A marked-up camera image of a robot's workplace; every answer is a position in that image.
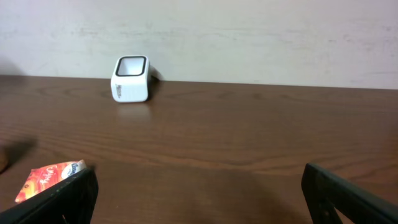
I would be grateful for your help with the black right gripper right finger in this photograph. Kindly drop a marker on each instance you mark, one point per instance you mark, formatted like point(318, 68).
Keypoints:
point(326, 193)

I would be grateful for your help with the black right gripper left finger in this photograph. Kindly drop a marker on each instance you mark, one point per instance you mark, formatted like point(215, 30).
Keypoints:
point(69, 201)

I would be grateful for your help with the orange small snack box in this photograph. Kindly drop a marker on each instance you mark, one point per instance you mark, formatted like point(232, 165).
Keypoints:
point(43, 178)

